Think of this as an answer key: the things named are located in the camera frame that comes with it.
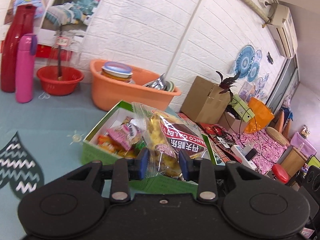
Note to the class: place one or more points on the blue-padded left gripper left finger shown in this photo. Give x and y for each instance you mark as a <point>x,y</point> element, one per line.
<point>125,170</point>

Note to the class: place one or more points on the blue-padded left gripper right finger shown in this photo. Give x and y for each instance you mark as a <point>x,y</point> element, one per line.
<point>200,171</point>

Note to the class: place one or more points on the clear bag yellow biscuits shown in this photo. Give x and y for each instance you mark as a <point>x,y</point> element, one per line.
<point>167,135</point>

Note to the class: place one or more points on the orange nut snack packet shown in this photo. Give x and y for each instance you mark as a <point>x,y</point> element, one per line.
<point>106,143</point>

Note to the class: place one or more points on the green cardboard box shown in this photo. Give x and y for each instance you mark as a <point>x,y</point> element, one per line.
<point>151,184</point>

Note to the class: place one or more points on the pink snack bag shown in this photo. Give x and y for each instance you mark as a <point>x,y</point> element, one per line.
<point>125,134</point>

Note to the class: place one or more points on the white power strip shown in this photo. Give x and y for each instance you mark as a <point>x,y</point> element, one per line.
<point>237,150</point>

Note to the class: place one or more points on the brown cardboard box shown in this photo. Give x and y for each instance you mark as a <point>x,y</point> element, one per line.
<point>204,102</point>

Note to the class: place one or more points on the light green small box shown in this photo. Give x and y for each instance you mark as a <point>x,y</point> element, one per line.
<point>242,109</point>

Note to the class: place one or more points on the orange plastic basin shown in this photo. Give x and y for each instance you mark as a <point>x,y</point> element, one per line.
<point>107,92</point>

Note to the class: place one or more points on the red round stool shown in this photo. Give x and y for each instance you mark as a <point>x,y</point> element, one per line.
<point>279,173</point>

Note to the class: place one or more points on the woven round cushion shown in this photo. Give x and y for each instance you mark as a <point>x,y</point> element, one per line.
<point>276,136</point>

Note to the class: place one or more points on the orange plastic bag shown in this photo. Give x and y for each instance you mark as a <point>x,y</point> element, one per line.
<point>262,116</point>

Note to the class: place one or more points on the dark red potted plant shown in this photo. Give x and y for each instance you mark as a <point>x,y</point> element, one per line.
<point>227,83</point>

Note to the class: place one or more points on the wooden side table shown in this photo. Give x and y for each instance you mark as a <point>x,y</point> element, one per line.
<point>292,160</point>

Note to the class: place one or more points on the steel bowl in basin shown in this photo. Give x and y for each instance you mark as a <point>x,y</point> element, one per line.
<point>158,84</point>

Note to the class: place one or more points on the blue-lidded food container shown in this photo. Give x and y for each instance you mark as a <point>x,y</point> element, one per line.
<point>117,71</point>

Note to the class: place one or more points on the purple storage bin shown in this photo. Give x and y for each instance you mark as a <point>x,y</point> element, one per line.
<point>307,149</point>

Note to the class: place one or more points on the red plastic basin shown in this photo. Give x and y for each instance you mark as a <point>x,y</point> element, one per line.
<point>56,85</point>

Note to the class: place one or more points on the glass jar with label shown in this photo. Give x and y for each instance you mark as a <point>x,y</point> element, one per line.
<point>65,49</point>

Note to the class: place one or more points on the pink thermos bottle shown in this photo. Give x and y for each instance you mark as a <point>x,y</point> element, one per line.
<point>26,54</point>

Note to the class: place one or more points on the white air conditioner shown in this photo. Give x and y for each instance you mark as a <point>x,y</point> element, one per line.
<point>282,28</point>

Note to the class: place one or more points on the red thermos jug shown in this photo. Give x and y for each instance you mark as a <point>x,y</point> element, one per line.
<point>22,24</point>

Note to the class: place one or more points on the blue round wall decoration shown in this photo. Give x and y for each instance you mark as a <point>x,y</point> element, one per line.
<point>244,61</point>

